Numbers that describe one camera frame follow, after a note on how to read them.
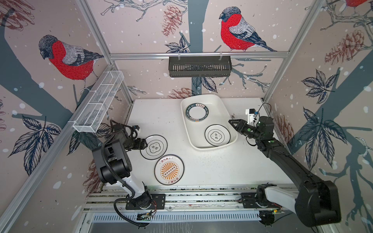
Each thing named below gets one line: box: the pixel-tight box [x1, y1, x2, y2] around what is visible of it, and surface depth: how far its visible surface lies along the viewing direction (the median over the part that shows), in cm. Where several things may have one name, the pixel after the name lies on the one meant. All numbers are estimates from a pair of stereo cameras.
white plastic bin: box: [180, 94, 238, 152], surface depth 107 cm
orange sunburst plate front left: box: [153, 154, 185, 186], surface depth 86 cm
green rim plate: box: [185, 102, 210, 123], surface depth 113 cm
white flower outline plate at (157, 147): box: [139, 134, 168, 160], surface depth 95 cm
